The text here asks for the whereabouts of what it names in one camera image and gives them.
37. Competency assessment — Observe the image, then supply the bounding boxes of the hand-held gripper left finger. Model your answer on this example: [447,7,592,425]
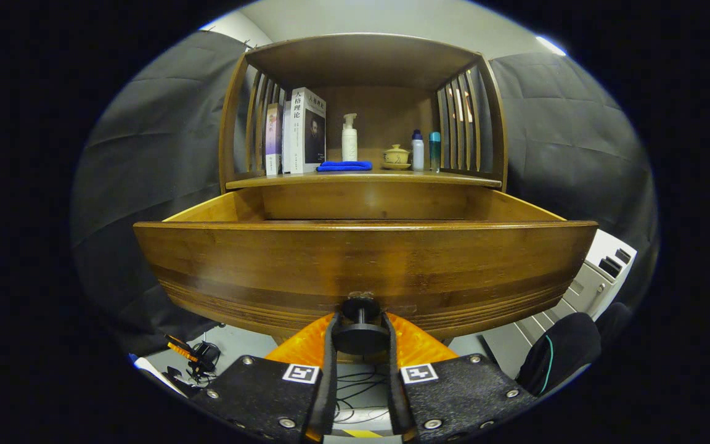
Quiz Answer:
[190,313,338,443]

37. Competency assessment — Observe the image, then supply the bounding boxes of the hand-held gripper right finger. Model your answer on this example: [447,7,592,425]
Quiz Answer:
[382,311,537,443]

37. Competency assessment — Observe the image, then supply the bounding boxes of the wooden drawer with black knob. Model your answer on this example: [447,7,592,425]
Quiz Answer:
[133,185,599,357]

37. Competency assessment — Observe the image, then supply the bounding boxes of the wooden countertop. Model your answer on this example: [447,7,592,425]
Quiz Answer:
[226,165,504,189]

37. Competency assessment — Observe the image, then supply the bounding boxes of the wooden cabinet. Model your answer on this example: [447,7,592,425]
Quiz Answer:
[218,32,510,364]

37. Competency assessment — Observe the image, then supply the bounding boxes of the orange black device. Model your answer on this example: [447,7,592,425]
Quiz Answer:
[164,335,221,378]

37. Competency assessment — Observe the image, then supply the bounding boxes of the white flat panel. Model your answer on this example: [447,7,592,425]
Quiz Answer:
[132,356,189,397]

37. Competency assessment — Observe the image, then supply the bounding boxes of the person's dark clothing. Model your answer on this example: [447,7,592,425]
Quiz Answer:
[517,302,633,397]

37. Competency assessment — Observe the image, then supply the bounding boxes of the blue folded cloth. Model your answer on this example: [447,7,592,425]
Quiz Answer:
[316,160,373,173]

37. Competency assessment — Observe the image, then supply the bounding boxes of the white grey appliance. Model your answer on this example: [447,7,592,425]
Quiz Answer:
[484,228,638,377]

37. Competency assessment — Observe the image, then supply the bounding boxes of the thin white book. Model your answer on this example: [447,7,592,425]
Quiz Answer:
[281,105,292,174]

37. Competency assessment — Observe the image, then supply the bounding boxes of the white pump bottle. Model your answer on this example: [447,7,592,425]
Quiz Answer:
[341,113,359,162]

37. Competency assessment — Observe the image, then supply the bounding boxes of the white portrait book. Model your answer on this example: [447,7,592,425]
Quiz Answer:
[285,87,327,175]

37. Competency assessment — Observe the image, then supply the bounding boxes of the purple book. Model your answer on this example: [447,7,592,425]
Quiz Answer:
[264,103,284,176]

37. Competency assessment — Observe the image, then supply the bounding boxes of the ceiling strip light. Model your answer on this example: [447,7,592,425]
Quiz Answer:
[535,35,567,57]

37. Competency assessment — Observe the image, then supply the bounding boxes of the tangle of black cables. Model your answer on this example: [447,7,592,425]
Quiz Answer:
[333,364,393,426]

